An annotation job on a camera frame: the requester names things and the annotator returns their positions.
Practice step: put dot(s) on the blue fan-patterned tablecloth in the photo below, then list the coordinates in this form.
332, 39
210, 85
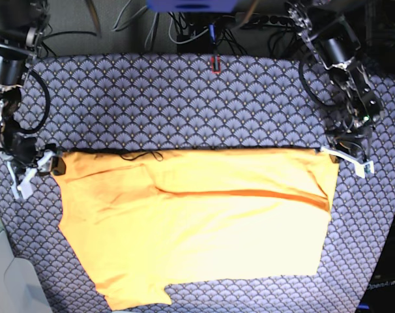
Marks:
150, 102

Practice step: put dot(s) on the yellow T-shirt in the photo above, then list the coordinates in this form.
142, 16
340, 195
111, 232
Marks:
142, 223

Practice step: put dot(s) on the black OpenArm labelled case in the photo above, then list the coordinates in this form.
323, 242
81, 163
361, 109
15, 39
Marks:
380, 292

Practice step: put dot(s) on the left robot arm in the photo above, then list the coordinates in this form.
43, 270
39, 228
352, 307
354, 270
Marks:
329, 38

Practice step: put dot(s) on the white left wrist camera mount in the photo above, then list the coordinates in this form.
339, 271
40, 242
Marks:
362, 168

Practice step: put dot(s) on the white plastic bin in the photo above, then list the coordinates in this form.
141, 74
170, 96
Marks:
20, 289

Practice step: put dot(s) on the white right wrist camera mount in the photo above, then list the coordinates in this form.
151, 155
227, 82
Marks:
22, 174

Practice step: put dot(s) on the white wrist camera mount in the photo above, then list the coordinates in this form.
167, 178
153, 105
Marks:
362, 168
22, 174

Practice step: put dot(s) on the red black table clamp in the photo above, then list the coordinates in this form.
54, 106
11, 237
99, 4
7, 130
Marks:
216, 64

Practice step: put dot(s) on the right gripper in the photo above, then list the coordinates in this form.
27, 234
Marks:
22, 153

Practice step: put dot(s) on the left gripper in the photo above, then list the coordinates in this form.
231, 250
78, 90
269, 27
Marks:
356, 142

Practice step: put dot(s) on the blue box at top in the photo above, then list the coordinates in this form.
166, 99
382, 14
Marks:
192, 5

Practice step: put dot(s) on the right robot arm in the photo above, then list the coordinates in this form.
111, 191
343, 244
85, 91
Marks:
22, 28

